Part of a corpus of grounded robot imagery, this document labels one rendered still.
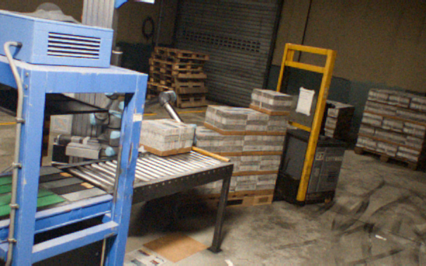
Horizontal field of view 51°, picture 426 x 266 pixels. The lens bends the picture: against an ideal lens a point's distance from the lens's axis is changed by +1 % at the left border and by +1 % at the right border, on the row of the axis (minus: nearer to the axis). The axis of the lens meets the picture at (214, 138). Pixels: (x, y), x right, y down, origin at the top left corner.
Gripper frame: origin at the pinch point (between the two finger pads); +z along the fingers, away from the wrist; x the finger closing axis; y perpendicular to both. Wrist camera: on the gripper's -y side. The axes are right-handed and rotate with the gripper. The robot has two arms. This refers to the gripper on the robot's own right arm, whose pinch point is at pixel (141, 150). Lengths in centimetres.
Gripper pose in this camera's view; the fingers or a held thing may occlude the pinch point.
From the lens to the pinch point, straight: 375.4
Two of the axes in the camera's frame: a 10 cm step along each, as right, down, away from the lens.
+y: 1.6, -9.6, -2.2
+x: -7.9, -2.6, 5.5
